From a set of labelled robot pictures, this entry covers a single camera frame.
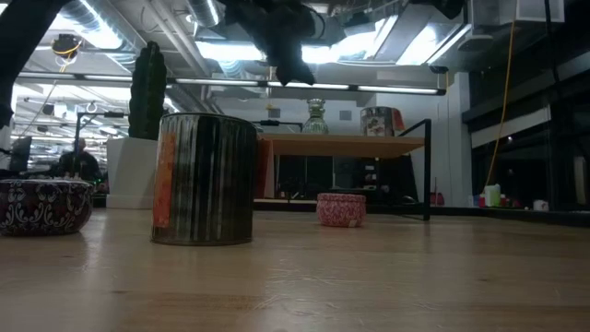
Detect yellow cable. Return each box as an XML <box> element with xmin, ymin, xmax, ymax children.
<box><xmin>484</xmin><ymin>20</ymin><xmax>516</xmax><ymax>188</ymax></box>

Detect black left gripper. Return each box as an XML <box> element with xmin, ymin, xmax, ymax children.
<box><xmin>223</xmin><ymin>0</ymin><xmax>324</xmax><ymax>88</ymax></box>

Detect long linear ceiling light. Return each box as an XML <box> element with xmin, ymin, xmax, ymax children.
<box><xmin>16</xmin><ymin>69</ymin><xmax>447</xmax><ymax>97</ymax></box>

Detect pale green bottle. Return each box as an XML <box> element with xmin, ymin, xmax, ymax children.
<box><xmin>482</xmin><ymin>183</ymin><xmax>502</xmax><ymax>208</ymax></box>

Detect dark red patterned bowl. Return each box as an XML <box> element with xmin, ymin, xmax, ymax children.
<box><xmin>0</xmin><ymin>179</ymin><xmax>96</xmax><ymax>238</ymax></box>

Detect pink patterned tin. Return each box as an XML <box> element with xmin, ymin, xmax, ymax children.
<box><xmin>315</xmin><ymin>192</ymin><xmax>368</xmax><ymax>229</ymax></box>

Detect silver can floral label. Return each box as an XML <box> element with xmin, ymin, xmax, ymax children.
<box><xmin>360</xmin><ymin>106</ymin><xmax>407</xmax><ymax>137</ymax></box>

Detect silver can orange label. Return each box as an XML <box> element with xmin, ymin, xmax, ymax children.
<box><xmin>150</xmin><ymin>113</ymin><xmax>277</xmax><ymax>246</ymax></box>

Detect person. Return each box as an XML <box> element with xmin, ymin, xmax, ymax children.
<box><xmin>57</xmin><ymin>136</ymin><xmax>102</xmax><ymax>182</ymax></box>

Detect black yellow cord reel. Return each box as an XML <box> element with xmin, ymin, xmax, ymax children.
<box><xmin>50</xmin><ymin>32</ymin><xmax>84</xmax><ymax>60</ymax></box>

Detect green glass candlestick holder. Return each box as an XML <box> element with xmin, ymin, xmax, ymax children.
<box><xmin>301</xmin><ymin>98</ymin><xmax>331</xmax><ymax>136</ymax></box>

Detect wooden shelf black legs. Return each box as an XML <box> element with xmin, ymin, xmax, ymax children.
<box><xmin>257</xmin><ymin>118</ymin><xmax>432</xmax><ymax>221</ymax></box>

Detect green cactus plant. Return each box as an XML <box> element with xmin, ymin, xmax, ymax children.
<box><xmin>127</xmin><ymin>40</ymin><xmax>168</xmax><ymax>141</ymax></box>

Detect black metal stand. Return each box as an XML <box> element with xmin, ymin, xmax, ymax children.
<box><xmin>71</xmin><ymin>110</ymin><xmax>126</xmax><ymax>180</ymax></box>
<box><xmin>251</xmin><ymin>118</ymin><xmax>304</xmax><ymax>136</ymax></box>

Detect black monitor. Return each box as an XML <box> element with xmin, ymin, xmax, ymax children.
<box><xmin>8</xmin><ymin>136</ymin><xmax>33</xmax><ymax>175</ymax></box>

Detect black aluminium rig frame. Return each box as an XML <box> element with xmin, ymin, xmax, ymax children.
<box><xmin>91</xmin><ymin>196</ymin><xmax>590</xmax><ymax>228</ymax></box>

